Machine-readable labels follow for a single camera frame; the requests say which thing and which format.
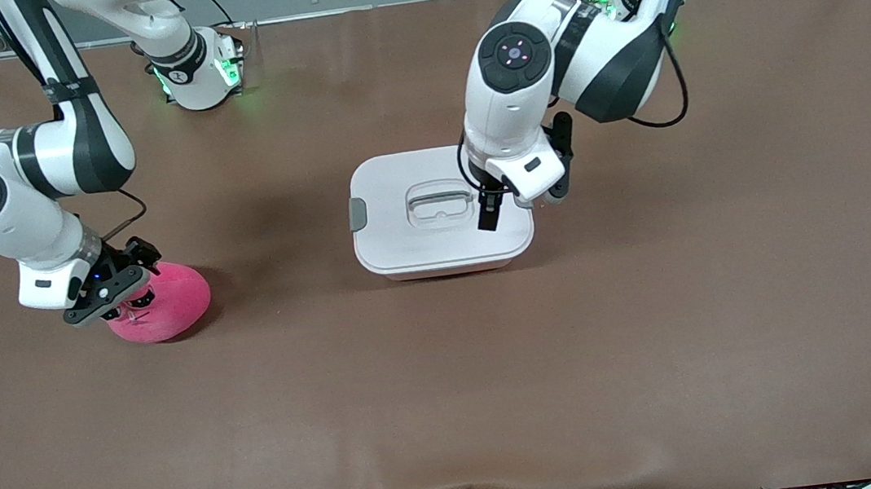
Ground white box lid grey latches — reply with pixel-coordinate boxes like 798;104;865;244
342;138;539;280

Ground pink translucent plastic box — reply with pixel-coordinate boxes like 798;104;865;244
385;256;517;284

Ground pink plush toy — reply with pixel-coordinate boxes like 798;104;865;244
100;257;217;349

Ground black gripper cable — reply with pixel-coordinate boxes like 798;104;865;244
614;3;693;133
98;186;152;242

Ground silver table edge rail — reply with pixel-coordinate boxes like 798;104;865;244
0;0;519;59

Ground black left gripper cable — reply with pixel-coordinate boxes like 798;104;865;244
614;3;693;133

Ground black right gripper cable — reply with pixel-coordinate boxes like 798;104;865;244
98;186;152;242

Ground black right arm base cable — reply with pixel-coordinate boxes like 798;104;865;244
191;0;237;32

